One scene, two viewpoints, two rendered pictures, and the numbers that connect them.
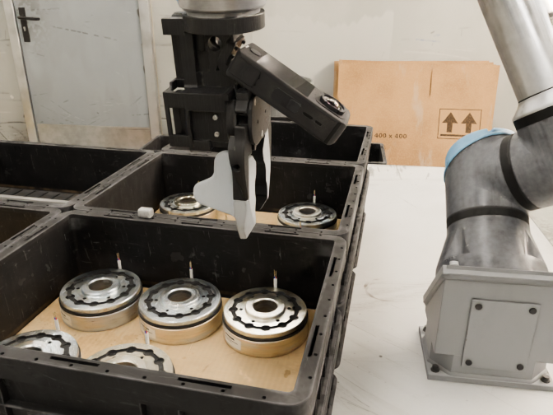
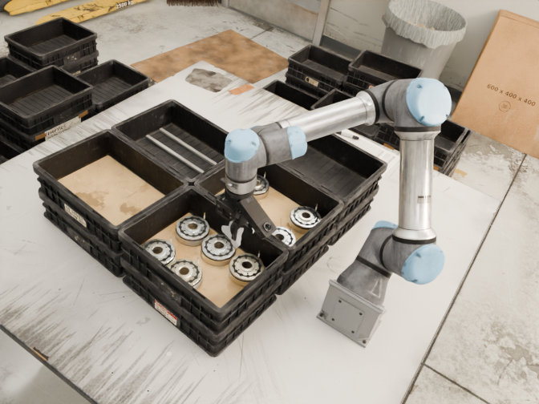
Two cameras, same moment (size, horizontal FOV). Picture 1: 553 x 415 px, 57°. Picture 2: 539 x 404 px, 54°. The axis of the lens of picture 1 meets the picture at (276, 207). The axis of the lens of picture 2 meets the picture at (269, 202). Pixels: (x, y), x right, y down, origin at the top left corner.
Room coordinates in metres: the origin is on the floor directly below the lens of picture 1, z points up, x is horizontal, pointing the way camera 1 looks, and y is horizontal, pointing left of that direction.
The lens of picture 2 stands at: (-0.42, -0.33, 2.03)
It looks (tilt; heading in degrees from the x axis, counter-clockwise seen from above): 42 degrees down; 18
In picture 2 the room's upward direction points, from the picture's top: 11 degrees clockwise
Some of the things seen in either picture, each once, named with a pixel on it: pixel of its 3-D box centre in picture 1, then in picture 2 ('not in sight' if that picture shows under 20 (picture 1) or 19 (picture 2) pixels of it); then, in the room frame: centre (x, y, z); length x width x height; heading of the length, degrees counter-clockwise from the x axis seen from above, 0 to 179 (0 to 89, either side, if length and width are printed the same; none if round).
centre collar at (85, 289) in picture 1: (100, 286); (192, 226); (0.57, 0.23, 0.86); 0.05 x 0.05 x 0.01
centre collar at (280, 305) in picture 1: (265, 307); (246, 265); (0.52, 0.01, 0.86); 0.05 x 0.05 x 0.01
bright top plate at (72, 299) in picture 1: (101, 289); (192, 227); (0.57, 0.23, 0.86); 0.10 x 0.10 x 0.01
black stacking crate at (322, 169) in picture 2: (275, 165); (318, 168); (1.07, 0.00, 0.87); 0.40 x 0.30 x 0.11; 77
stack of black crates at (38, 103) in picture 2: not in sight; (46, 128); (1.18, 1.44, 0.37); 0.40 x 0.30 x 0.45; 172
